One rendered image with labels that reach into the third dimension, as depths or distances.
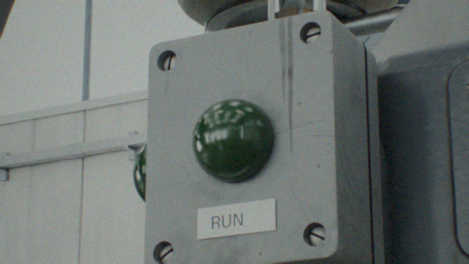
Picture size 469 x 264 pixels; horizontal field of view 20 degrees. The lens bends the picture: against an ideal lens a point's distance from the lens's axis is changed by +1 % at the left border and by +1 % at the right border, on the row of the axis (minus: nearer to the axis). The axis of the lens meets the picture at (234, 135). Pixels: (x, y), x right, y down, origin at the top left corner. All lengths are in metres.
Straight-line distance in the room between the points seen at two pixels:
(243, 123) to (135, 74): 6.62
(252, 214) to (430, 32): 0.22
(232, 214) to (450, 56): 0.11
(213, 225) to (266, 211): 0.02
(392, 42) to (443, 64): 0.19
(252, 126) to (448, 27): 0.20
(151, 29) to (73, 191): 0.97
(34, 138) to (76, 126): 0.27
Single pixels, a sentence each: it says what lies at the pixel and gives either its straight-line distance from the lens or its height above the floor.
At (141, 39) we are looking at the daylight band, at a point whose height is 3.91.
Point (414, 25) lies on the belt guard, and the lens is 0.65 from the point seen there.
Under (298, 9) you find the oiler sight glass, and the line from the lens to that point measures 0.55.
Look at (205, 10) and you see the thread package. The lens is 0.95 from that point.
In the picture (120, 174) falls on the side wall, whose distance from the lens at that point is 6.89.
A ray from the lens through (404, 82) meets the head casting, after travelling 0.50.
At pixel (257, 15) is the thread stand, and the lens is 0.90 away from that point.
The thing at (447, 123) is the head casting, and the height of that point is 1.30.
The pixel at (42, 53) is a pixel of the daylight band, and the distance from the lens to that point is 7.46.
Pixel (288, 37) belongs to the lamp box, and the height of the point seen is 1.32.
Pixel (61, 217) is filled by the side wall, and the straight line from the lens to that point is 7.03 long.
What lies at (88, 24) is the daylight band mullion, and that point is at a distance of 7.30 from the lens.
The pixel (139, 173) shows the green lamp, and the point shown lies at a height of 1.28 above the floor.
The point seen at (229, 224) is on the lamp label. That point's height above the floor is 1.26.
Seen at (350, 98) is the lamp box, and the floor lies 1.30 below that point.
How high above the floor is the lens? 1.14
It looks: 19 degrees up
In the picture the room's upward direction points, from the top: straight up
